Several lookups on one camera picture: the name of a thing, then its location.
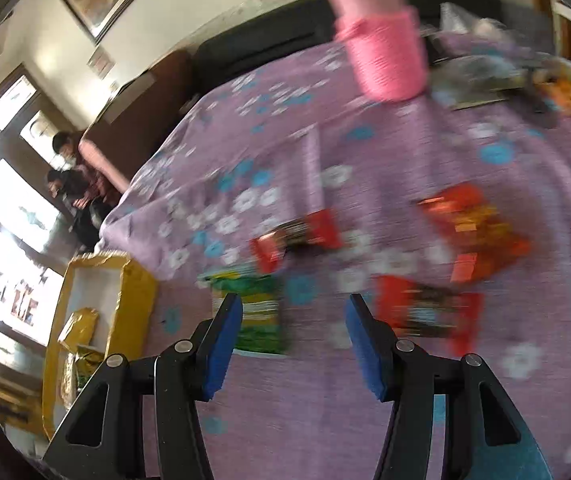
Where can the red packet with dark label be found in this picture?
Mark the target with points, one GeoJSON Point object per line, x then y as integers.
{"type": "Point", "coordinates": [430, 310]}
{"type": "Point", "coordinates": [298, 237]}

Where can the brown chair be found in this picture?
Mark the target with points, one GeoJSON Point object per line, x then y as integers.
{"type": "Point", "coordinates": [135, 105]}

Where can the yellow cardboard box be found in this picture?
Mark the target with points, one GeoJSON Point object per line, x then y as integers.
{"type": "Point", "coordinates": [135, 300]}

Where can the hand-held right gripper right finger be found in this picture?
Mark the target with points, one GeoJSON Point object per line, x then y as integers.
{"type": "Point", "coordinates": [365, 350]}

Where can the clear bag of dark seeds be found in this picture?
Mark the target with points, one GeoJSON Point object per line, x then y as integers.
{"type": "Point", "coordinates": [475, 80]}

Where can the green striped snack packet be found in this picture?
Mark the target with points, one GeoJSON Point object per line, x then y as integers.
{"type": "Point", "coordinates": [260, 310]}

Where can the window with wooden frame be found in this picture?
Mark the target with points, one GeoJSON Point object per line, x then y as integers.
{"type": "Point", "coordinates": [5, 195]}

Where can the yellow snack packet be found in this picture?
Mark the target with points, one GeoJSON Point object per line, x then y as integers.
{"type": "Point", "coordinates": [79, 327]}

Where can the black sofa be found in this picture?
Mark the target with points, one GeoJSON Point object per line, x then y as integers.
{"type": "Point", "coordinates": [275, 30]}

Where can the pink bottle with knit sleeve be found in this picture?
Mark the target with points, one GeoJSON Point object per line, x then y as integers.
{"type": "Point", "coordinates": [385, 50]}

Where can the small wall plaque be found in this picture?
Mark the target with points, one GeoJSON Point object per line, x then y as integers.
{"type": "Point", "coordinates": [101, 62]}

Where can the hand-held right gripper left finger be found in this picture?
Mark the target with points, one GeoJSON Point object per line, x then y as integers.
{"type": "Point", "coordinates": [225, 345]}

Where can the red gold nougat packet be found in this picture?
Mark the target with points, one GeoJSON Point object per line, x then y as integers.
{"type": "Point", "coordinates": [495, 247]}

